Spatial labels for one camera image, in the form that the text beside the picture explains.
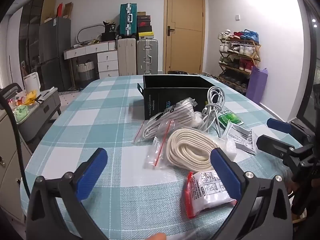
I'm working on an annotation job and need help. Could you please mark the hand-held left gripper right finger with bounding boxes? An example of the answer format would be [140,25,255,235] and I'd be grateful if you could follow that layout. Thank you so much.
[210,147,293,240]

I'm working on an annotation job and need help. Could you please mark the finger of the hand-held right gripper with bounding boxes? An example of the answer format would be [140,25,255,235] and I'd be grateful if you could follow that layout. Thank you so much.
[256,135,300,166]
[267,118,308,138]

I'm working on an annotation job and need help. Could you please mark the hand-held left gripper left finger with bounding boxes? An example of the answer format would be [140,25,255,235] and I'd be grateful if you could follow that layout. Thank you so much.
[26,147,109,240]

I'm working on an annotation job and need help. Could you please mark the red white packet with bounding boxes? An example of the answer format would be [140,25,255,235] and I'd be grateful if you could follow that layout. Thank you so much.
[184,170,237,219]

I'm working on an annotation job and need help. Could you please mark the white paper leaflet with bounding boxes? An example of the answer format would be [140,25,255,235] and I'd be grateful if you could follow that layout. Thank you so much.
[226,124,258,154]

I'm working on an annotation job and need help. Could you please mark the cream rope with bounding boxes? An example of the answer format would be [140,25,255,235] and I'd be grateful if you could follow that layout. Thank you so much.
[144,127,237,172]

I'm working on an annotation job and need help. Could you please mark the green packet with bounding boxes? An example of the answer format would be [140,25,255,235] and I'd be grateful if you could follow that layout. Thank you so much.
[217,109,244,130]

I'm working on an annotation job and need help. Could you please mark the white cable bundle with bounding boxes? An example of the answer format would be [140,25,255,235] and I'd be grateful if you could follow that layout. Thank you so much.
[200,86,227,138]

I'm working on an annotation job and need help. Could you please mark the white rope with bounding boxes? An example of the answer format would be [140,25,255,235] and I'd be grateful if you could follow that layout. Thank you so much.
[134,99,204,144]

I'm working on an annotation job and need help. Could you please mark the black cardboard box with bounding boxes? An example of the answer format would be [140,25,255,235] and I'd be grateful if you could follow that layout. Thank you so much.
[137,74,220,120]

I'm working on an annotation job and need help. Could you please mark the person's left hand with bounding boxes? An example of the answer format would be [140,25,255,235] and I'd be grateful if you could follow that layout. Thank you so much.
[147,232,167,240]

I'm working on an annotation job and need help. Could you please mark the white foam wrap piece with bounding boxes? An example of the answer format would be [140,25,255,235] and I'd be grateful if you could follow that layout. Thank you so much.
[217,140,238,160]

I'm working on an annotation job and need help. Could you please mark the purple bag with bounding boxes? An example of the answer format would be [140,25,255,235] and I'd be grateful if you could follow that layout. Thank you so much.
[246,66,268,104]

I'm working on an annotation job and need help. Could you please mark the teal checked tablecloth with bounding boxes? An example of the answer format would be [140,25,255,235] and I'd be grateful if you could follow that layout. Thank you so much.
[20,74,303,240]

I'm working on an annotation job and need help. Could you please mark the rows of assorted shoes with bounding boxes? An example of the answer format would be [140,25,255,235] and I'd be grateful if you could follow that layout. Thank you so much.
[218,29,260,90]

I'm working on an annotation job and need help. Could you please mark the wooden shoe rack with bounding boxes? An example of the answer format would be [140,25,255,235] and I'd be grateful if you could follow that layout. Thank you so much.
[217,29,262,93]

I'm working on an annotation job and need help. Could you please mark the grey side cabinet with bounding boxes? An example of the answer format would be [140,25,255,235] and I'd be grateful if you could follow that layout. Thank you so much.
[15,87,62,143]

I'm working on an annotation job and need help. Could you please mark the dark glass sliding door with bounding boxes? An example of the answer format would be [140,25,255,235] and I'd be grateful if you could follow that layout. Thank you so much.
[292,0,320,130]

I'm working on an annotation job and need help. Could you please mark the white drawer cabinet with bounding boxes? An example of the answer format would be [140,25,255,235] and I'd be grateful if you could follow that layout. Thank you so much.
[0,110,33,223]

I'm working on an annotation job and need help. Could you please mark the striped floor mat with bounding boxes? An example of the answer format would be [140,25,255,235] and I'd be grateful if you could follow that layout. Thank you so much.
[59,89,85,95]

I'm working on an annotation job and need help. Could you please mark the green packaged item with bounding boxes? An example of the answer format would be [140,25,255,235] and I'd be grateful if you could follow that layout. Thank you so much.
[15,105,30,117]

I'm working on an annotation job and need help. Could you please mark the yellow plastic bag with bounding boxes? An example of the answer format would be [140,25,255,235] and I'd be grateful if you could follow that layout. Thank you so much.
[24,91,38,105]

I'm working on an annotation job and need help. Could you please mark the grey white laundry basket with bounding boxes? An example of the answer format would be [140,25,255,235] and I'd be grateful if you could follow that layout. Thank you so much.
[76,60,95,87]

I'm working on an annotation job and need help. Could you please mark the white kettle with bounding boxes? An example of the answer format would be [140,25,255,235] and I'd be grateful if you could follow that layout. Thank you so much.
[23,72,40,93]

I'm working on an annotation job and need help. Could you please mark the white desk with drawers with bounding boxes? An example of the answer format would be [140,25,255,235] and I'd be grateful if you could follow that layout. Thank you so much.
[63,41,119,79]

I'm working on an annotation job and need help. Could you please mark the black office chair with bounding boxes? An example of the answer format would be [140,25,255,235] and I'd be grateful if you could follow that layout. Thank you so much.
[0,83,22,108]

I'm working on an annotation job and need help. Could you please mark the beige suitcase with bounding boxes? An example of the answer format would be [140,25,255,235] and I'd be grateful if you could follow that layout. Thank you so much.
[117,38,137,77]

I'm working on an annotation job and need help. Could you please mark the wooden door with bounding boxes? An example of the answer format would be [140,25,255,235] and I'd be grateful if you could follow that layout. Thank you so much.
[164,0,205,75]

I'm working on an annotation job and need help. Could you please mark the grey refrigerator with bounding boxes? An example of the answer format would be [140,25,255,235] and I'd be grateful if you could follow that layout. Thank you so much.
[39,17,72,90]

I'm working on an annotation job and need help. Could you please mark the silver suitcase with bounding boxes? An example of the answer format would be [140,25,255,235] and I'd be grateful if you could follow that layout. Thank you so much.
[136,39,159,75]

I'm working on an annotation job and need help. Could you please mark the black gift bag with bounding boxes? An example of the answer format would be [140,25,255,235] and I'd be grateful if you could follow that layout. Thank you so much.
[102,21,118,42]

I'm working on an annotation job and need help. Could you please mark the dark glass cabinet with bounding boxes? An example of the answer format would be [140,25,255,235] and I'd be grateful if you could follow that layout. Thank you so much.
[19,0,48,80]

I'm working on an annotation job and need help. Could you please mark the teal suitcase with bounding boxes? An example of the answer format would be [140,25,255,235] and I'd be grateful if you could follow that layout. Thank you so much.
[119,3,138,37]

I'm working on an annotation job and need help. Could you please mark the tall brown cardboard box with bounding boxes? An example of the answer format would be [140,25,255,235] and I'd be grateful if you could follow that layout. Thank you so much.
[40,0,57,23]

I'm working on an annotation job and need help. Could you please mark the black cable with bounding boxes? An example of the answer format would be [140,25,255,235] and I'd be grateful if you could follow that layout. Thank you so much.
[0,90,30,200]

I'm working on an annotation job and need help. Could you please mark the oval grey frame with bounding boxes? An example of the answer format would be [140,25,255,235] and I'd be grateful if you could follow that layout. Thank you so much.
[76,24,105,44]

